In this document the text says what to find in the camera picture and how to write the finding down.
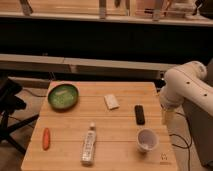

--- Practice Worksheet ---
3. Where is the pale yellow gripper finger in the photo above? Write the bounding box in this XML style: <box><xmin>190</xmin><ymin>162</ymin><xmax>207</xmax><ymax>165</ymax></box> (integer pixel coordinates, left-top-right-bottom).
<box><xmin>162</xmin><ymin>109</ymin><xmax>174</xmax><ymax>125</ymax></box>

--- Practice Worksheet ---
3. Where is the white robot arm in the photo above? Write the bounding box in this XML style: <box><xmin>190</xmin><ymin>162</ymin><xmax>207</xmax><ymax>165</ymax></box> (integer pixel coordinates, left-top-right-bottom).
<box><xmin>159</xmin><ymin>61</ymin><xmax>213</xmax><ymax>171</ymax></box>

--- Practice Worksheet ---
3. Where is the green ceramic bowl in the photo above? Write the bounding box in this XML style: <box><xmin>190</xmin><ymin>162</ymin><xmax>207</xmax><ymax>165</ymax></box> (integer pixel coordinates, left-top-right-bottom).
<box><xmin>48</xmin><ymin>84</ymin><xmax>79</xmax><ymax>110</ymax></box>

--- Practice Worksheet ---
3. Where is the black rectangular device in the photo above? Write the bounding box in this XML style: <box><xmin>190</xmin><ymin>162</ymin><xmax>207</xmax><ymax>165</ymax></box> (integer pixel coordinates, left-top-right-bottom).
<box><xmin>134</xmin><ymin>105</ymin><xmax>145</xmax><ymax>125</ymax></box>

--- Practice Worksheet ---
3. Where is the white rectangular block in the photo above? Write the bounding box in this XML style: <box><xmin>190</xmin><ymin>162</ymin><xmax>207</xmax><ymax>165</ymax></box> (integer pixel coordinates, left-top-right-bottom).
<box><xmin>104</xmin><ymin>94</ymin><xmax>119</xmax><ymax>110</ymax></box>

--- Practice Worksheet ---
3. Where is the white plastic bottle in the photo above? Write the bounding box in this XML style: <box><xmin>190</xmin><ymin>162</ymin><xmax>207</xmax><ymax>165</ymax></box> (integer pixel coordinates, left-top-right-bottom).
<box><xmin>81</xmin><ymin>122</ymin><xmax>96</xmax><ymax>166</ymax></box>

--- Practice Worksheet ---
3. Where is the orange carrot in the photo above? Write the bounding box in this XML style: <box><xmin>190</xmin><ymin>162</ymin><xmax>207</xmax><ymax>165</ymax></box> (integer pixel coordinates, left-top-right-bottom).
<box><xmin>42</xmin><ymin>128</ymin><xmax>50</xmax><ymax>150</ymax></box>

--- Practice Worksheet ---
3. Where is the black tripod stand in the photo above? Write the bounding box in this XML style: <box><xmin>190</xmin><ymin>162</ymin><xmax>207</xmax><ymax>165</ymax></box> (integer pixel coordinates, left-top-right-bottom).
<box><xmin>0</xmin><ymin>77</ymin><xmax>39</xmax><ymax>154</ymax></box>

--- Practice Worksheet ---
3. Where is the long wooden bench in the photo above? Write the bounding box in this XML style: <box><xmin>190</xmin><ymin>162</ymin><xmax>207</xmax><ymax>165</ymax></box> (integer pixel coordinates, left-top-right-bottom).
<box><xmin>0</xmin><ymin>53</ymin><xmax>174</xmax><ymax>80</ymax></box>

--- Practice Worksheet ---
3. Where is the black cable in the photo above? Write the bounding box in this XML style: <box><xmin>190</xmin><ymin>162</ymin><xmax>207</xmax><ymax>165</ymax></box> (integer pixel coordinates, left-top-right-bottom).
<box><xmin>169</xmin><ymin>111</ymin><xmax>193</xmax><ymax>171</ymax></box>

